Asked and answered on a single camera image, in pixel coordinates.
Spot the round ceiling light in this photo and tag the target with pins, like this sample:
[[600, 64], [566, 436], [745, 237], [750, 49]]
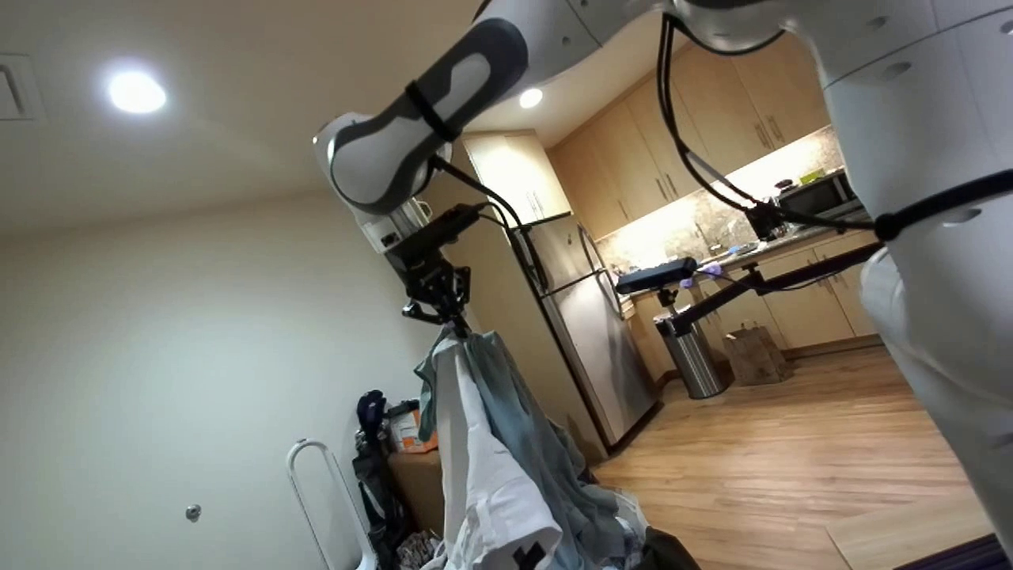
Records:
[[133, 90]]

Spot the brown cardboard box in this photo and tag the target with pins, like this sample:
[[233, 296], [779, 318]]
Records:
[[421, 485]]

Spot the white metal rack frame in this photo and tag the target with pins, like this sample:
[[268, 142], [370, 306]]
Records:
[[327, 506]]

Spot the silver microwave oven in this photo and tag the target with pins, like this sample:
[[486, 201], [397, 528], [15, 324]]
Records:
[[825, 196]]

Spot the light wood kitchen cabinets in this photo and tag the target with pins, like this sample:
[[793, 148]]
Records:
[[679, 184]]

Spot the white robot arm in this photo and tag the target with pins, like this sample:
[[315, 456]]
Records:
[[921, 106]]

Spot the stainless steel refrigerator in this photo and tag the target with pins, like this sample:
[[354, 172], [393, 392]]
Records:
[[586, 321]]

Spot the orange cardboard box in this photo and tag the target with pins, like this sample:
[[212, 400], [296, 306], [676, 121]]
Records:
[[402, 428]]

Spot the steel trash can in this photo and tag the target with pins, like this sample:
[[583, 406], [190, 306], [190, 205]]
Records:
[[691, 359]]

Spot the brown paper bag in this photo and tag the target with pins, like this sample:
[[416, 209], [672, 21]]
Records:
[[753, 355]]

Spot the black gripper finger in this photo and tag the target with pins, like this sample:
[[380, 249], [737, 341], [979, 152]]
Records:
[[421, 313], [459, 321]]

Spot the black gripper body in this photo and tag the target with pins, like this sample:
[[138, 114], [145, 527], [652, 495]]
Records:
[[421, 267]]

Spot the teal and white clothing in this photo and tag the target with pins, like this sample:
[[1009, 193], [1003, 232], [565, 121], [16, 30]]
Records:
[[513, 489]]

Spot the small ceiling light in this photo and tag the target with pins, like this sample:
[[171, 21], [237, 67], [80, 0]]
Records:
[[528, 98]]

